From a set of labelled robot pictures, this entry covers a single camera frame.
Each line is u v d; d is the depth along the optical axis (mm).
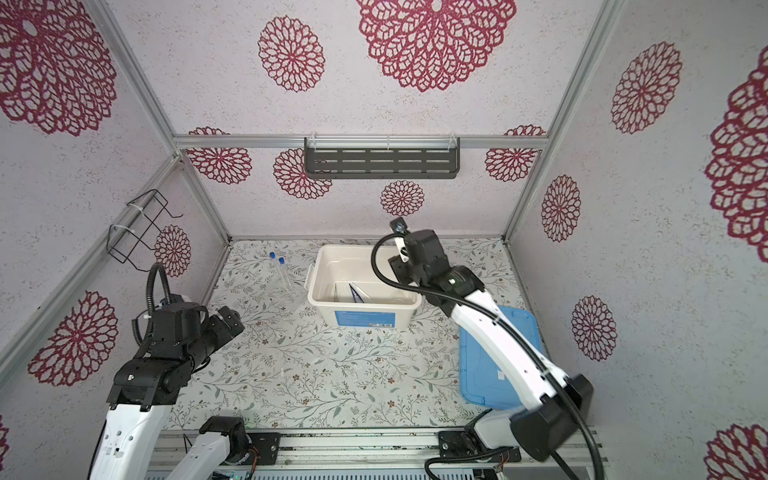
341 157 936
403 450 760
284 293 1034
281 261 944
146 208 796
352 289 1038
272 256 947
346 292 1036
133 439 403
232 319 627
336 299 1005
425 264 523
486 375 852
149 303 485
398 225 607
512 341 438
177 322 480
